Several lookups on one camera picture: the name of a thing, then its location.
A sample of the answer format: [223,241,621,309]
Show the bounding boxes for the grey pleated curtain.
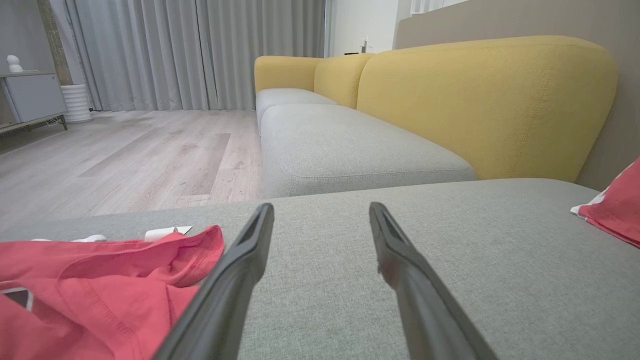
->
[47,0,329,112]

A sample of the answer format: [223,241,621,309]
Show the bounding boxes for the red basketball jersey white sleeves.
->
[0,225,225,360]

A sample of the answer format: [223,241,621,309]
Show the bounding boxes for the indoor tree plant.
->
[37,0,75,87]

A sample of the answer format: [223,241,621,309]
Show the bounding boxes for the white ribbed plant pot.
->
[60,83,94,125]

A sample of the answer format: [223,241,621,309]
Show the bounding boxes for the grey TV cabinet mint drawers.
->
[0,71,69,138]

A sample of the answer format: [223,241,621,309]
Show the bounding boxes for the yellow sofa armrest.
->
[253,55,325,95]

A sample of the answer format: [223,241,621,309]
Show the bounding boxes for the small yellow sofa backrest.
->
[313,53,375,110]

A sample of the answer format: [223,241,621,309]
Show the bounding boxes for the red shorts white stripes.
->
[570,156,640,249]

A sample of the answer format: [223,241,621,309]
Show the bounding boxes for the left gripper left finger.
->
[151,202,275,360]

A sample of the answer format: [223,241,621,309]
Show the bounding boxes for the small grey sofa seat cushion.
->
[255,88,341,136]

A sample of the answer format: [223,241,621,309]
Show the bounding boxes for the small door handle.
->
[344,36,375,56]

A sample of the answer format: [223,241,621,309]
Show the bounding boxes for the large yellow sofa backrest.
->
[356,35,619,184]

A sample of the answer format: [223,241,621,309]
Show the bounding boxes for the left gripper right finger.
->
[368,201,499,360]

